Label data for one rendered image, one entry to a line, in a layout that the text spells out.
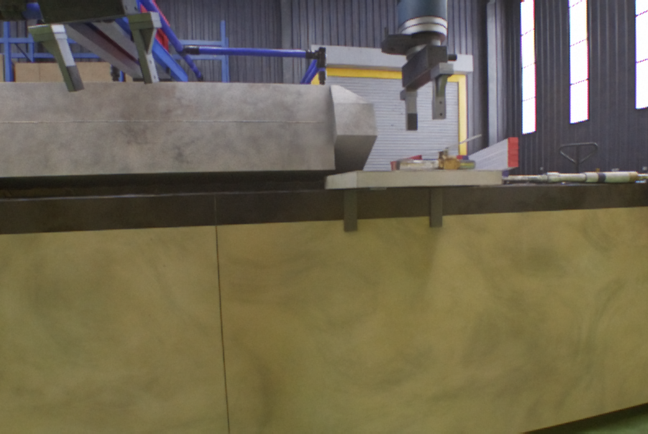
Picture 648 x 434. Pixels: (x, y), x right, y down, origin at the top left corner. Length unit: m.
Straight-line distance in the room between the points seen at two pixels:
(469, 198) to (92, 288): 0.86
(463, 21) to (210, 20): 8.66
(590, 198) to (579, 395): 0.56
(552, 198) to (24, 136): 1.21
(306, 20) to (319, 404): 12.14
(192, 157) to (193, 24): 11.75
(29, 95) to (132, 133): 0.22
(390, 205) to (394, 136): 11.32
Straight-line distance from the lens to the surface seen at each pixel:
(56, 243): 0.85
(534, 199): 1.01
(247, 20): 12.36
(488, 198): 0.92
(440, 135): 12.88
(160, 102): 0.81
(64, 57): 0.72
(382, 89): 12.29
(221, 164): 0.74
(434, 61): 0.79
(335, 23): 12.71
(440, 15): 0.85
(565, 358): 1.20
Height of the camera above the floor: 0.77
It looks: 4 degrees down
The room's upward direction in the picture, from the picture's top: 2 degrees counter-clockwise
